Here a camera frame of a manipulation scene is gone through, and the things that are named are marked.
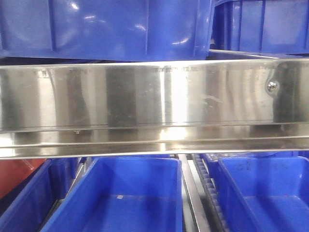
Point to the blue bin lower centre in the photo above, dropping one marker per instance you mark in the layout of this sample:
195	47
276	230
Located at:
123	195

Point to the blue bin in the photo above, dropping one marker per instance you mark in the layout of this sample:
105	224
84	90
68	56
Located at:
263	194
123	195
27	206

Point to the large blue crate upper left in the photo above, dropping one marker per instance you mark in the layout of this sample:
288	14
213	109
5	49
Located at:
120	30

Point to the round head screw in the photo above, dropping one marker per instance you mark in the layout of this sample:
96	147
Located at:
272	87

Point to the blue bin lower right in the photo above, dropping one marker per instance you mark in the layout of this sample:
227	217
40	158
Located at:
263	194

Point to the roller track strip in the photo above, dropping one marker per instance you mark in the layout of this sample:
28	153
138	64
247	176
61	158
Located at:
214	212

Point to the blue crate upper right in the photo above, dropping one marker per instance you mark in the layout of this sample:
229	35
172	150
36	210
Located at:
266	26

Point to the red object lower left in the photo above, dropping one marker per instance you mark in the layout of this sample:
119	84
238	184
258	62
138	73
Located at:
15	174

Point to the blue bin lower left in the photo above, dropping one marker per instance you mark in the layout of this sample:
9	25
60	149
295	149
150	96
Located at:
27	206

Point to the stainless steel shelf rail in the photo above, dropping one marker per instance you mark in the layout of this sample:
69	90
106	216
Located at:
76	110

